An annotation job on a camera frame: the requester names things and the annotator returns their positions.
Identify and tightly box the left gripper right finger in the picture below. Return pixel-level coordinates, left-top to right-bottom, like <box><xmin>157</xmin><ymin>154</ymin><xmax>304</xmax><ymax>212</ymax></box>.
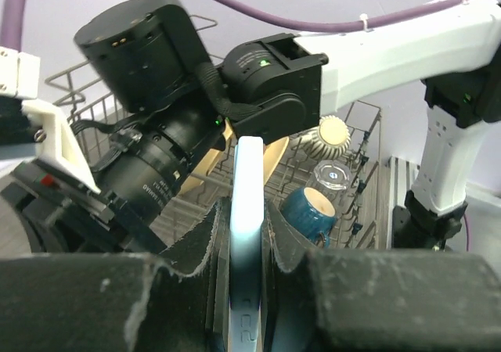
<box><xmin>261</xmin><ymin>202</ymin><xmax>500</xmax><ymax>351</ymax></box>

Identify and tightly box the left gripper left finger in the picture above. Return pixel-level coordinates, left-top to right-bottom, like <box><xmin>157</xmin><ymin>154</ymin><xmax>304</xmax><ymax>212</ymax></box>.
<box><xmin>1</xmin><ymin>197</ymin><xmax>231</xmax><ymax>351</ymax></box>

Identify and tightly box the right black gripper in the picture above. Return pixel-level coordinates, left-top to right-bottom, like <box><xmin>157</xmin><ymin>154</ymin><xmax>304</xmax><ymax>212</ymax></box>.
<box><xmin>1</xmin><ymin>105</ymin><xmax>223</xmax><ymax>253</ymax></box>

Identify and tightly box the phone with light blue case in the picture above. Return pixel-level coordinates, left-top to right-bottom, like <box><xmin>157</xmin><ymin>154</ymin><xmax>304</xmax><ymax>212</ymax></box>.
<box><xmin>229</xmin><ymin>136</ymin><xmax>264</xmax><ymax>351</ymax></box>

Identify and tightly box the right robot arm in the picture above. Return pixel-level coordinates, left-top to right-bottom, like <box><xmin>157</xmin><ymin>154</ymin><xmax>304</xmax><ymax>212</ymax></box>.
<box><xmin>2</xmin><ymin>0</ymin><xmax>500</xmax><ymax>253</ymax></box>

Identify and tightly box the beige plate rear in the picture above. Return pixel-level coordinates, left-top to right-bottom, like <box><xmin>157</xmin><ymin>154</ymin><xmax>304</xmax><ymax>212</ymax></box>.
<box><xmin>179</xmin><ymin>124</ymin><xmax>233</xmax><ymax>195</ymax></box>

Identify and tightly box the beige plate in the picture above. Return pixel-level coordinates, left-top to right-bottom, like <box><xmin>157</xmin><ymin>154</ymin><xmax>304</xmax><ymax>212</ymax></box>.
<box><xmin>179</xmin><ymin>124</ymin><xmax>233</xmax><ymax>195</ymax></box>
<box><xmin>263</xmin><ymin>137</ymin><xmax>290</xmax><ymax>184</ymax></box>

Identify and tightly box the blue mug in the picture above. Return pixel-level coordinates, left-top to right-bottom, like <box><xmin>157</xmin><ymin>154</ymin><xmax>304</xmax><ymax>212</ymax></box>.
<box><xmin>279</xmin><ymin>187</ymin><xmax>337</xmax><ymax>248</ymax></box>

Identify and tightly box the clear glass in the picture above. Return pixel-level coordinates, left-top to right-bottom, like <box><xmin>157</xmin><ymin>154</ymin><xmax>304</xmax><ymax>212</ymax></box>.
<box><xmin>306</xmin><ymin>160</ymin><xmax>351</xmax><ymax>201</ymax></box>

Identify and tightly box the beige plate front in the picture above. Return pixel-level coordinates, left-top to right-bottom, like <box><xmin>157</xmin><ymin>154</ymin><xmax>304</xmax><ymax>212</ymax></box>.
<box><xmin>263</xmin><ymin>137</ymin><xmax>290</xmax><ymax>184</ymax></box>

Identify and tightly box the white ribbed cup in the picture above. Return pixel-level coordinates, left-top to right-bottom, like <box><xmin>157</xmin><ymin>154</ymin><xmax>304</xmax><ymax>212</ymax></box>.
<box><xmin>301</xmin><ymin>115</ymin><xmax>351</xmax><ymax>160</ymax></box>

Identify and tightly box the metal wire dish rack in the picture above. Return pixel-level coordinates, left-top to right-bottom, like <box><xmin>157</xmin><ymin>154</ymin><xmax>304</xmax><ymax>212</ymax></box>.
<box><xmin>45</xmin><ymin>15</ymin><xmax>383</xmax><ymax>251</ymax></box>

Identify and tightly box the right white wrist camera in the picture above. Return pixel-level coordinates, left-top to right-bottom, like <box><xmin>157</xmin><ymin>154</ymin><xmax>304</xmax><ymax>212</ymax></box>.
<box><xmin>1</xmin><ymin>47</ymin><xmax>100</xmax><ymax>194</ymax></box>

